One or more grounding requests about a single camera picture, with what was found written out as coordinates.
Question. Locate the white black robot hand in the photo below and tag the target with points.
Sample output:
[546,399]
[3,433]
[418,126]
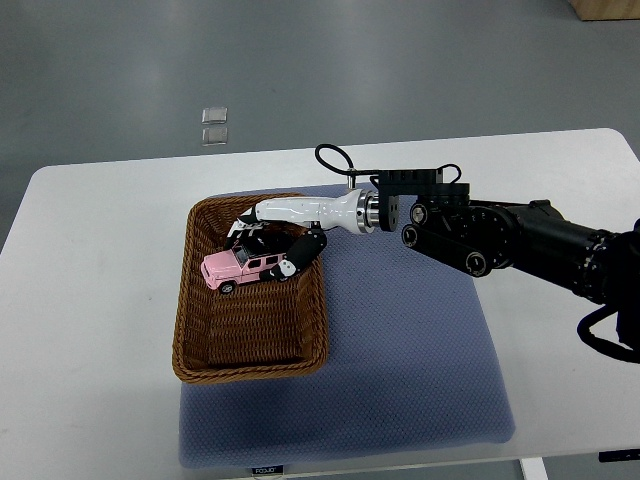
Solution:
[356,212]

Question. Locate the pink toy car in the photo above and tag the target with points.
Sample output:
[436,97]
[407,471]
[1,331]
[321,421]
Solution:
[245,261]

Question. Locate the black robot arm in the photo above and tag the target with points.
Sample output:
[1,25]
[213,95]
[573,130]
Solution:
[476,237]

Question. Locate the brown wicker basket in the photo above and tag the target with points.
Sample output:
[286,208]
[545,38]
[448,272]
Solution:
[263,330]

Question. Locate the lower metal floor plate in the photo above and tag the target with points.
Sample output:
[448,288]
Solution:
[212,136]

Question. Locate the metal floor plate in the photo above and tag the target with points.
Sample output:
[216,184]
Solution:
[212,136]
[214,115]

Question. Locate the upper metal floor plate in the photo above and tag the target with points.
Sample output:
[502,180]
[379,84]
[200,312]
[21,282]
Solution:
[214,115]

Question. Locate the blue-grey cushion mat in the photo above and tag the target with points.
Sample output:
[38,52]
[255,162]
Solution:
[411,366]

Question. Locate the white table leg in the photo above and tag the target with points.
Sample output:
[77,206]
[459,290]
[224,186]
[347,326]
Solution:
[533,468]

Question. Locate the wooden box corner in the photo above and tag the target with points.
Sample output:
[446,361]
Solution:
[604,10]

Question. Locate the black table control panel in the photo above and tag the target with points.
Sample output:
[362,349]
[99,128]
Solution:
[619,456]

